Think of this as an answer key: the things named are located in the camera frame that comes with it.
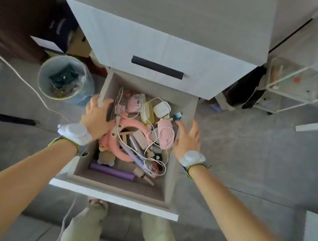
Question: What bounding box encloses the person's left hand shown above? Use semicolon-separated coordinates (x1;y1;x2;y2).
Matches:
77;92;119;144

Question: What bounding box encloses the person's right hand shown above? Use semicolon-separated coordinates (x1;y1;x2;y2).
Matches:
171;117;203;162

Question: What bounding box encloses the light wood drawer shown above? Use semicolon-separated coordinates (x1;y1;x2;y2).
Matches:
47;62;202;223

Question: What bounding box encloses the person's right forearm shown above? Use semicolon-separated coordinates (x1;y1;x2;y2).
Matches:
180;165;318;241

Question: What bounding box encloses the person's left forearm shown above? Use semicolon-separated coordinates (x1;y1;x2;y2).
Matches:
0;134;80;241

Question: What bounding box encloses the small pink figure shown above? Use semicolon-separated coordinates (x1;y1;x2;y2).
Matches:
114;103;128;118

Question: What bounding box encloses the pink oval device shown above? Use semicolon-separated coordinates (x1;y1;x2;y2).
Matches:
154;118;177;152

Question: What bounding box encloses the clear plastic waste bin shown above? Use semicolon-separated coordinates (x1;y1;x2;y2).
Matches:
34;52;99;108

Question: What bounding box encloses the white charger box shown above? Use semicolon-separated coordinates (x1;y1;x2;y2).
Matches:
152;100;172;120

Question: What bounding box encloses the white wrist tracker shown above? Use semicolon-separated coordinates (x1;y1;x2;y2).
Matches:
56;121;94;147
179;149;207;170

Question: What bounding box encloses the pale yellow pouch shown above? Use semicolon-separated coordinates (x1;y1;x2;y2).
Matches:
139;101;157;125

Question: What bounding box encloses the beige small box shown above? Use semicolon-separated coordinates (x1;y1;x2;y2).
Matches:
130;129;151;151

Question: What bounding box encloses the grey green wristband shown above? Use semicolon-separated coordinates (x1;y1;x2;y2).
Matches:
182;160;212;183
47;135;90;158

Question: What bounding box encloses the trash in bin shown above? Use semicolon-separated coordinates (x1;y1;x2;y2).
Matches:
46;63;85;100

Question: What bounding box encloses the grey bear-shaped toy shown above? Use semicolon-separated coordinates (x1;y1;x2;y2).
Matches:
96;149;116;168

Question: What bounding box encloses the lilac pen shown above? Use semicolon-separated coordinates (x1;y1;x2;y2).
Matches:
118;142;152;173

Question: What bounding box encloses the wooden stick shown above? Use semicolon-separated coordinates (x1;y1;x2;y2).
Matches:
132;168;157;187

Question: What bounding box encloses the cardboard box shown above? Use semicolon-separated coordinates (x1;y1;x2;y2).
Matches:
68;25;97;59

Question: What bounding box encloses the closed drawer front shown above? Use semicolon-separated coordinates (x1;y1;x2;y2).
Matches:
55;0;265;106

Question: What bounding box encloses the purple tube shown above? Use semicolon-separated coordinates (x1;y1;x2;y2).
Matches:
88;161;136;182

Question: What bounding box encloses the black bag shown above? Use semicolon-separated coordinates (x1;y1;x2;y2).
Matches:
224;62;269;112

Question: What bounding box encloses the dark blue box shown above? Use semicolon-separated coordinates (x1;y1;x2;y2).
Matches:
44;10;76;54

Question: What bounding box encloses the pink slipper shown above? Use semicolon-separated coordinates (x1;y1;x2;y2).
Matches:
87;197;109;210

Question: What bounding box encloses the black floor bar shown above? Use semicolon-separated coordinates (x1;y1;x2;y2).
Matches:
0;112;37;127

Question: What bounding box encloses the person's right leg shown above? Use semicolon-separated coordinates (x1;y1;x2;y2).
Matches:
137;212;188;241

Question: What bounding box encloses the person's leg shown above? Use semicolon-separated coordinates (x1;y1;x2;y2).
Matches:
60;197;109;241
137;212;188;241

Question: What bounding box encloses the clear storage bin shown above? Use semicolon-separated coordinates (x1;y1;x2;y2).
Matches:
263;55;318;99

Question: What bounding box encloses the dark brown furniture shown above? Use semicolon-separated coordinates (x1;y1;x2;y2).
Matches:
0;0;76;68

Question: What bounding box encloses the person's left leg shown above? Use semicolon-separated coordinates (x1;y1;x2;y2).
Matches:
60;197;109;241

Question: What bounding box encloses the pink drawstring pouch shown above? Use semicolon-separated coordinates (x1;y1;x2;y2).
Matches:
127;92;147;114

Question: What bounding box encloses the black drawer handle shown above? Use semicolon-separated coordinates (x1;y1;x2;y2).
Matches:
130;55;186;80

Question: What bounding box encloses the long white floor cable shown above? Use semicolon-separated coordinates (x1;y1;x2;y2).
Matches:
0;34;81;124

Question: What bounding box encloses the thin white cord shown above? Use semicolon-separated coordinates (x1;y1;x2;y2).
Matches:
54;194;78;241

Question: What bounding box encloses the white wire rack cart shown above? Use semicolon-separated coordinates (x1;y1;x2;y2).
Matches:
252;10;318;122

